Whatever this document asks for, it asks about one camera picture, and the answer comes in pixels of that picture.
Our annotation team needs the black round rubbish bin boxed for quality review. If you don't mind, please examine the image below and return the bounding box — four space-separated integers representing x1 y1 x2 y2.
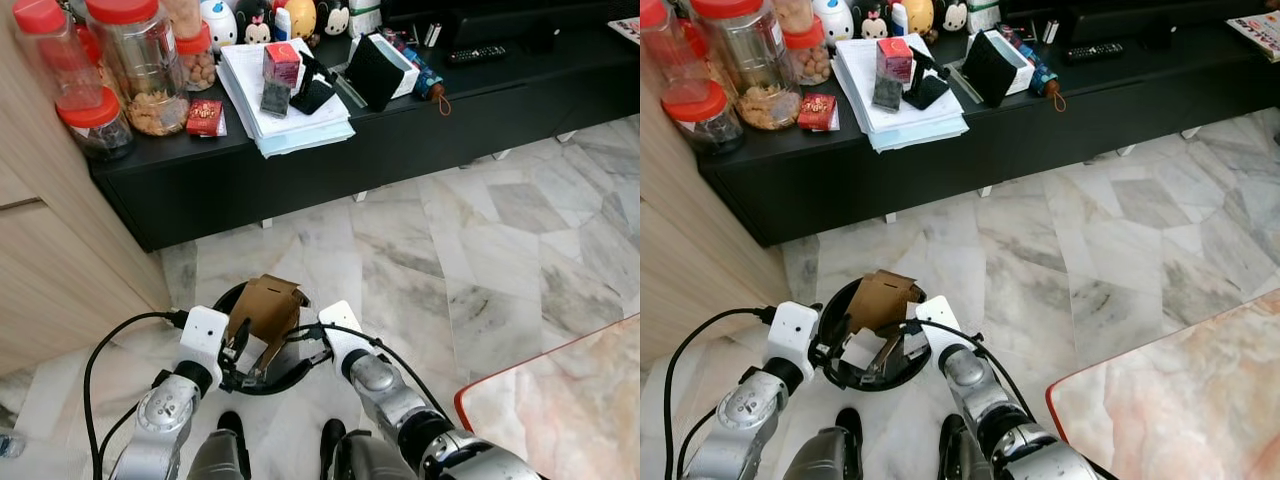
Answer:
205 280 333 397
805 278 927 393

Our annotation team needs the robot right leg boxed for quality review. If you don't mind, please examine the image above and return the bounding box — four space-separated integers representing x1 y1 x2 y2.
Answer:
935 413 1001 480
318 418 421 480

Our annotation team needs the robot left leg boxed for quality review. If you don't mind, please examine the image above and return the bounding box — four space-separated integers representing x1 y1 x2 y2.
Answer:
782 408 866 480
185 410 253 480

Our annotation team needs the white round doll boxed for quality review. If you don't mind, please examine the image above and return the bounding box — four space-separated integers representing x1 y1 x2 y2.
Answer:
200 0 239 49
812 0 853 46

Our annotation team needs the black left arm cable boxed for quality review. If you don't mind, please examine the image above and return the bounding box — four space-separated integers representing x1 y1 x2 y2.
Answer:
83 310 191 480
663 306 777 480

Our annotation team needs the small nut jar red lid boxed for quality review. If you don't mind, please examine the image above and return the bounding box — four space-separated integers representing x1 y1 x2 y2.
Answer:
175 22 219 93
780 18 833 87

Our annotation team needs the folded blue patterned umbrella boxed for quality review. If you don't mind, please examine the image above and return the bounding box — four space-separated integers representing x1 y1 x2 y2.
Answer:
405 45 453 117
1020 42 1068 112

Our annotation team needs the small red printed box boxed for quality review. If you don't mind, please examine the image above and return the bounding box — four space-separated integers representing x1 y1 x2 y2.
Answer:
185 100 227 138
797 93 839 132

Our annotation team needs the short clear jar red lid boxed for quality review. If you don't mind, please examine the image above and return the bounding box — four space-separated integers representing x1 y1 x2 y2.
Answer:
662 80 747 156
55 88 135 161

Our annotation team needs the light wood cabinet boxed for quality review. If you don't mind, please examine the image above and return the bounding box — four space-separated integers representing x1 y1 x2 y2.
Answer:
640 60 791 367
0 0 173 377

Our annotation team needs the clear box with red top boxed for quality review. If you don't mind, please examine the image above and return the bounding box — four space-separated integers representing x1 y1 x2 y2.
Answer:
262 42 303 91
876 38 915 85

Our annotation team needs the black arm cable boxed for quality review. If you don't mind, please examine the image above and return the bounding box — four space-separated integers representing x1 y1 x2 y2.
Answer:
900 318 1043 411
285 322 451 421
663 306 777 480
83 310 191 480

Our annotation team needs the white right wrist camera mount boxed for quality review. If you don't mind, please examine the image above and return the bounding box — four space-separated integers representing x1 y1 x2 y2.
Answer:
912 295 963 357
316 300 363 367

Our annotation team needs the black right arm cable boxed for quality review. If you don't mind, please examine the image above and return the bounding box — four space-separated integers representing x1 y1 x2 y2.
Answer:
900 318 1043 411
285 322 451 421

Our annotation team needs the robot leg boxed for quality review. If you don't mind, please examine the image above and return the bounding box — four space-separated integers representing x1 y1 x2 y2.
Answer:
185 410 253 480
935 413 1001 480
782 408 866 480
318 418 421 480

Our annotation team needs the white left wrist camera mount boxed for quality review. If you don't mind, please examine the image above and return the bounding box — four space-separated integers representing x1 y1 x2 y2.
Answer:
180 306 231 363
768 300 821 363

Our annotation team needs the large clear jar with nuts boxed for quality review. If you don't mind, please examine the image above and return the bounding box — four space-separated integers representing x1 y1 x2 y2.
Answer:
85 0 191 138
690 0 803 131

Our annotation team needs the black remote control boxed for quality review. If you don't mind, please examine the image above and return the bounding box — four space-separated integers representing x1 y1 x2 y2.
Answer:
1063 42 1126 65
447 44 509 67

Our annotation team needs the black phone stand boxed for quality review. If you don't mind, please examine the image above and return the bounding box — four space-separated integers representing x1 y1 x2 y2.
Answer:
290 50 339 115
902 45 951 111

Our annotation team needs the black box white trim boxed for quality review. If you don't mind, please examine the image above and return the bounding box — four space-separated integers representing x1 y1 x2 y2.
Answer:
345 33 421 111
962 30 1036 107

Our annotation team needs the tall clear jar red lid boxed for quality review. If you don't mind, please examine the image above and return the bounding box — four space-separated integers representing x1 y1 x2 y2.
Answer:
12 0 101 113
640 0 703 103

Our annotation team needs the stack of white papers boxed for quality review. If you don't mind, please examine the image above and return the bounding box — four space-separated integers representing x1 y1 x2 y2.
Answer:
215 40 356 159
832 35 969 153

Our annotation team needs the black low television bench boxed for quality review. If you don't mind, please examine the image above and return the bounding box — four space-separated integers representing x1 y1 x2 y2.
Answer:
88 20 641 253
697 10 1280 249

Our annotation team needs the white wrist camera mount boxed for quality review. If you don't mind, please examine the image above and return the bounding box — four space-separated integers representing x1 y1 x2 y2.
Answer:
768 300 821 363
912 295 963 357
180 306 231 363
316 300 363 367

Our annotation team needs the white translucent plastic package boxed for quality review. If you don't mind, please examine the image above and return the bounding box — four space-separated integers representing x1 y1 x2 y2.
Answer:
838 328 887 373
240 335 273 373

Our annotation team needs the black mouse plush red bow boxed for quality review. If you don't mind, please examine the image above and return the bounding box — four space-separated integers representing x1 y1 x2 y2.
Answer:
235 0 276 46
855 5 893 41

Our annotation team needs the brown cardboard box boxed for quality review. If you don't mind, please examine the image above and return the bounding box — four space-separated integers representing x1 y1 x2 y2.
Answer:
228 274 307 347
845 270 923 337

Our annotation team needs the yellow bear plush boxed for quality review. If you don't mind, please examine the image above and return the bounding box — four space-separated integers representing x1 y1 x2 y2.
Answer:
285 0 319 39
900 0 937 34

